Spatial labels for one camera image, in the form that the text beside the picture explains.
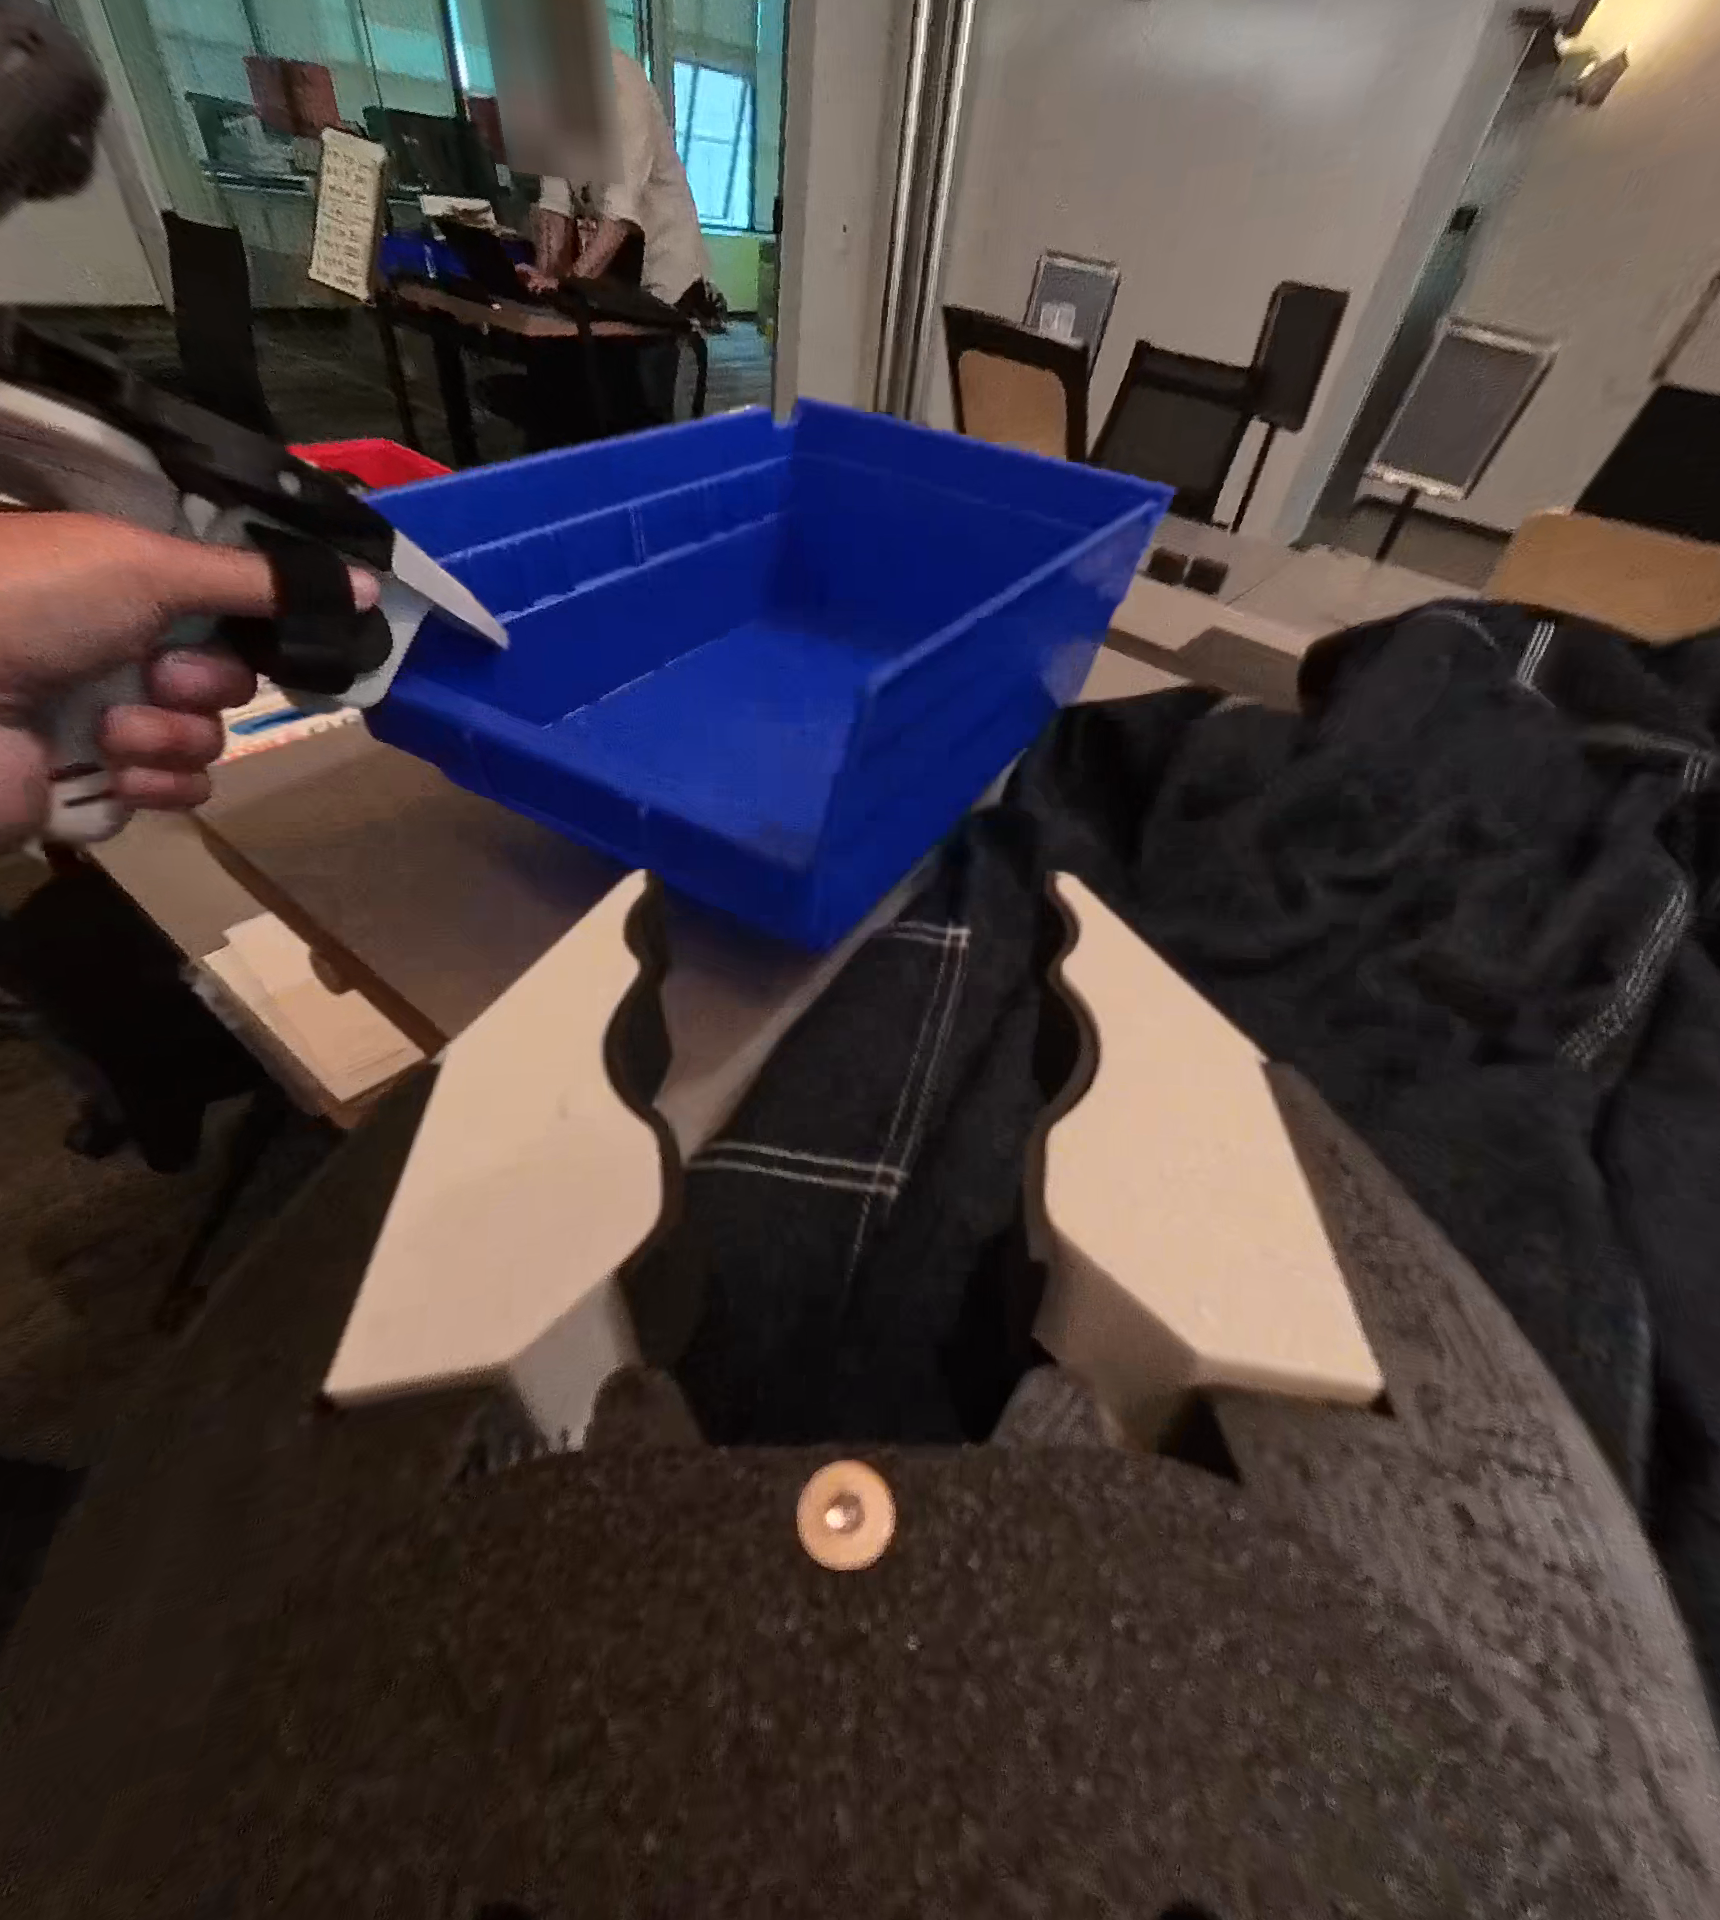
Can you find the brown wooden chair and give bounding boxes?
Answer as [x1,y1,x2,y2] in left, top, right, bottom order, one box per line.
[1482,510,1720,649]

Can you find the person's left hand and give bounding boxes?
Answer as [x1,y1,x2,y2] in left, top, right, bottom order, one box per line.
[0,501,381,870]

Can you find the black office chair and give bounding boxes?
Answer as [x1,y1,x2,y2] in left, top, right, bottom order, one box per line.
[0,862,270,1180]

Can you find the large framed picture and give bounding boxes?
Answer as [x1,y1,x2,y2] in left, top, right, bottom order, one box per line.
[1376,317,1562,499]

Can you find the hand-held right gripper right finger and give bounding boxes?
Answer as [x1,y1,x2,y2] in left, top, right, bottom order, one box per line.
[1021,870,1389,1453]

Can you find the white paper sheets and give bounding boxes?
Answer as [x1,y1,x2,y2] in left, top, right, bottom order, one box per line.
[184,903,445,1129]

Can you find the small framed picture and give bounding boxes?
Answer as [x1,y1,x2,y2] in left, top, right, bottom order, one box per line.
[1021,252,1122,380]

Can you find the dark denim jeans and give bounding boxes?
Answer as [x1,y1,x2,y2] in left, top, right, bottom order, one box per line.
[631,596,1720,1913]

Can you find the blue plastic bin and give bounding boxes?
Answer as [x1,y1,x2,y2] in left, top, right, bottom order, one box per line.
[362,395,1177,957]

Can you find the metal pillar pipe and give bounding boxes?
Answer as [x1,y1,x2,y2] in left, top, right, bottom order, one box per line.
[881,0,978,429]

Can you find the black wall panel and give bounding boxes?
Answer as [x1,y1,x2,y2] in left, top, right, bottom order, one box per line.
[1567,381,1720,569]

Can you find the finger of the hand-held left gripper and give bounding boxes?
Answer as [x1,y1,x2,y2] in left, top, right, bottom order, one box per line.
[386,527,512,653]

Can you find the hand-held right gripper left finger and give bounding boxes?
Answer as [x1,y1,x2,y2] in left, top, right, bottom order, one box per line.
[321,870,689,1453]

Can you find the wall spot lamp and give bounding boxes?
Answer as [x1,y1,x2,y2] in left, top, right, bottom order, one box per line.
[1508,0,1629,109]

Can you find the black table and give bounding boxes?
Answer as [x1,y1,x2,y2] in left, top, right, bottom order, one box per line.
[375,275,712,470]

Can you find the printed paper sheet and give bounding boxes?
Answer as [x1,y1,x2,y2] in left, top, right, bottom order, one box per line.
[222,702,369,769]

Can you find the red plastic bin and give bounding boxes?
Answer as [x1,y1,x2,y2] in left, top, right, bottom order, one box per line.
[284,437,458,499]

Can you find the white printed sign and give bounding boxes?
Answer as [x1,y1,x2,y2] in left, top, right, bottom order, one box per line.
[304,126,392,300]

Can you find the black chair with tan back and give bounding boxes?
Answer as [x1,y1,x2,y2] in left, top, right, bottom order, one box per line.
[938,304,1097,470]

